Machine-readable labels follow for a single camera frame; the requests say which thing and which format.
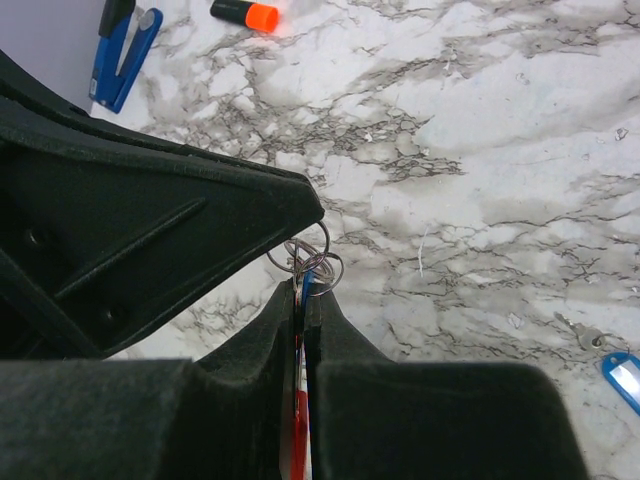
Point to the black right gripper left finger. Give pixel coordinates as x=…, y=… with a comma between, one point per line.
x=226, y=416

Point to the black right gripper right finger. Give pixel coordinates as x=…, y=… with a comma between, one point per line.
x=375, y=418

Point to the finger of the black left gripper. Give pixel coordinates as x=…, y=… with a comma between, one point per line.
x=102, y=243
x=20, y=86

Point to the silver keyring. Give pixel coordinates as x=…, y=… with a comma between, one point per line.
x=316, y=271

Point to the blue black stapler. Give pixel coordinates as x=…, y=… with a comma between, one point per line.
x=115, y=70

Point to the black orange highlighter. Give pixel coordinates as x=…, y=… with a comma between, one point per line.
x=255, y=16

